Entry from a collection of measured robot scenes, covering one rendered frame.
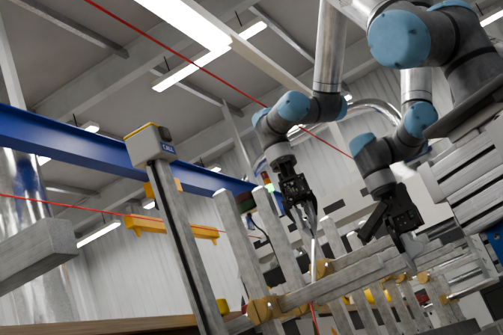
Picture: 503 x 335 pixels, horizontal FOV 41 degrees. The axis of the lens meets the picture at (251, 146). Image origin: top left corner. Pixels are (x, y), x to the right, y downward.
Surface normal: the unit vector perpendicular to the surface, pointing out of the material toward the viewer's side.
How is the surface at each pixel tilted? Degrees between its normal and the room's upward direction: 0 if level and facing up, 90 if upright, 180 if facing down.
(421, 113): 90
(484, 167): 90
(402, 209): 90
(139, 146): 90
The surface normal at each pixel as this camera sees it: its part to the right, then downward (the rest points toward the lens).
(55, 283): 0.65, -0.50
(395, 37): -0.75, 0.18
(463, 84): -0.84, -0.22
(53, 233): 0.84, -0.46
